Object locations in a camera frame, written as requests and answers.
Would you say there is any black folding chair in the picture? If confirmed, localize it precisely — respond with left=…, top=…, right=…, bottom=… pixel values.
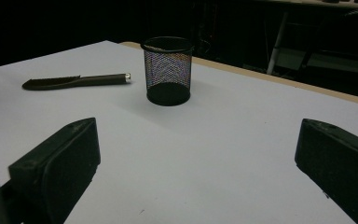
left=299, top=7, right=358, bottom=74

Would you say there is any white table leg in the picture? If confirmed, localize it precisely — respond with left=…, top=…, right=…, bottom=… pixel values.
left=266, top=12, right=290, bottom=76

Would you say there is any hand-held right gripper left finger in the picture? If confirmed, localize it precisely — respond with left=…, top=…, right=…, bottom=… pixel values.
left=0, top=117, right=102, bottom=224

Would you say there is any dark brown comb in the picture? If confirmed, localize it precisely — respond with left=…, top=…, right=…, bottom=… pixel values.
left=21, top=73, right=132, bottom=91

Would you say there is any white table mat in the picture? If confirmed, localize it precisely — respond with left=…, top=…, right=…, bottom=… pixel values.
left=0, top=40, right=358, bottom=224

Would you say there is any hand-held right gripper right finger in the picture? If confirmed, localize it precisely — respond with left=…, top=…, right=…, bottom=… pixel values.
left=294, top=118, right=358, bottom=224

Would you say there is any black mesh pen cup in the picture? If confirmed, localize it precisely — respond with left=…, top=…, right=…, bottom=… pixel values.
left=140, top=35, right=195, bottom=107

